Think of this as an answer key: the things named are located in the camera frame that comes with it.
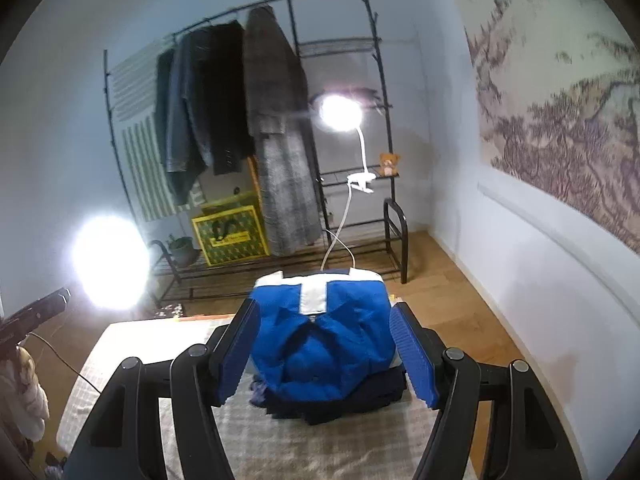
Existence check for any grey and blue work jacket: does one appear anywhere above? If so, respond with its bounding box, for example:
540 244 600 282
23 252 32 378
250 268 396 402

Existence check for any folded dark blue clothes pile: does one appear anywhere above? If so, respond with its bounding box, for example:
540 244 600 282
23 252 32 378
247 364 409 427

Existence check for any black metal clothes rack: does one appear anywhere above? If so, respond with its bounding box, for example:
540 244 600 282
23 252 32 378
103 0 409 308

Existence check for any left hand in white glove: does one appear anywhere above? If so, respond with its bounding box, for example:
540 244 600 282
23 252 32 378
1 346 50 442

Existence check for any beige plaid bed blanket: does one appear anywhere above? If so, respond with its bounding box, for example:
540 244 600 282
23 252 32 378
56 318 436 479

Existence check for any small potted plant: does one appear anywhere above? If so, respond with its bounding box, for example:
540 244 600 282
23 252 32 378
168 235 200 268

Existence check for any yellow green patterned box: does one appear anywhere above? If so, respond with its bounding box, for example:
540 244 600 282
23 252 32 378
192 192 269 266

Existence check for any small brown teddy bear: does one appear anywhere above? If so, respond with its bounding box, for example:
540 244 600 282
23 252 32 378
378 153 401 178

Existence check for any dark grey hanging jacket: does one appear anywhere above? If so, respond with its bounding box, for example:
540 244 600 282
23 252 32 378
154 41 206 206

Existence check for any white clip-on desk lamp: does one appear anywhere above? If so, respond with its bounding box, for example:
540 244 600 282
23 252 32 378
309 88 379 272

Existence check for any black hanging jacket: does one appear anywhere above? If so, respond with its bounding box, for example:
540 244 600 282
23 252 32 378
203 21 255 176

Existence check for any bright ring light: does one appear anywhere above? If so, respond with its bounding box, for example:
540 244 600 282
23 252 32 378
70 214 150 312

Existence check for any green striped wall cloth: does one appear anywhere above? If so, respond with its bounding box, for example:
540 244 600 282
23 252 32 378
105 37 205 223

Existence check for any landscape wall mural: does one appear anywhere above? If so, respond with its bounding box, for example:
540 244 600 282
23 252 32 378
456 0 639 249

